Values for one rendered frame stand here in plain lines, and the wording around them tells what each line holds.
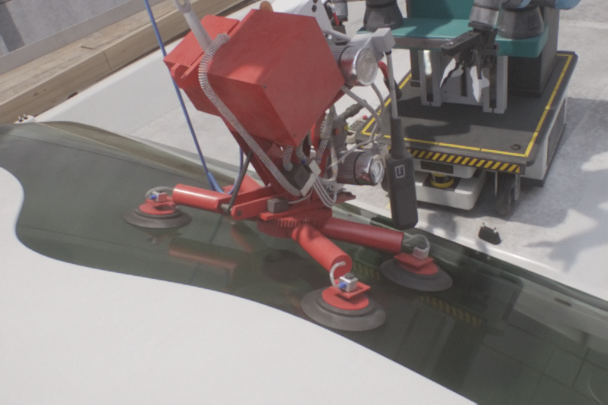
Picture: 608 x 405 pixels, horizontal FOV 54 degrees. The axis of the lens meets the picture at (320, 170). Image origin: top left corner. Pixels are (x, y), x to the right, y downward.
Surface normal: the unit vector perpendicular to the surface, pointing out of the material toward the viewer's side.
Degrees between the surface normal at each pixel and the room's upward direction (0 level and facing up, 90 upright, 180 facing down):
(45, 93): 90
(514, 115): 0
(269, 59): 20
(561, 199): 0
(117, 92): 90
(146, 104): 90
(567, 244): 3
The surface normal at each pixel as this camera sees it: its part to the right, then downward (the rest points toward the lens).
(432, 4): -0.47, 0.55
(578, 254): -0.05, -0.78
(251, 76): -0.36, -0.60
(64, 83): 0.78, 0.24
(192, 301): 0.11, -0.94
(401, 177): 0.27, 0.51
